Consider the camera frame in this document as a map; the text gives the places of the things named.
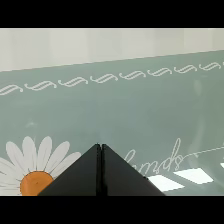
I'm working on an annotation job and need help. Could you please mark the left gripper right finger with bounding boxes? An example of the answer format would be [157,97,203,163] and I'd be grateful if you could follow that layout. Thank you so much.
[100,143,166,197]

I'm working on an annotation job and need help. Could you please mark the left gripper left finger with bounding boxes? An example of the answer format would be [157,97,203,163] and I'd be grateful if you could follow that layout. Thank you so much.
[37,143,102,197]

